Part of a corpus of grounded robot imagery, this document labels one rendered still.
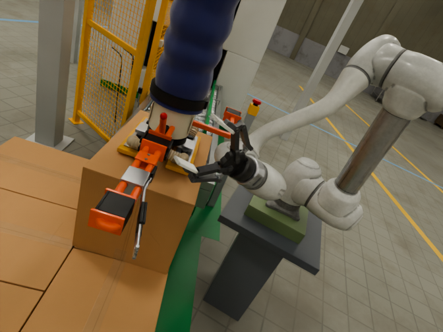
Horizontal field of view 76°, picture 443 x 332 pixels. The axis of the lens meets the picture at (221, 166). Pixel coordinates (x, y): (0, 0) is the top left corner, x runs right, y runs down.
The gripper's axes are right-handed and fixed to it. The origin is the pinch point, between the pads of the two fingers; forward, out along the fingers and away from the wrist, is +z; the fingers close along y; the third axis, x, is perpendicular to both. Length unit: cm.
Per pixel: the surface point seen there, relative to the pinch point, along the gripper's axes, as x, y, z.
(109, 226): -7.9, 24.0, 9.4
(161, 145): 21.9, 14.2, -9.0
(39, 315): 5, 78, -4
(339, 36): 240, -162, -273
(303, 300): -3, 60, -174
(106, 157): 38, 35, -6
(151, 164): 14.1, 17.7, -5.0
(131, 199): -1.7, 20.2, 4.7
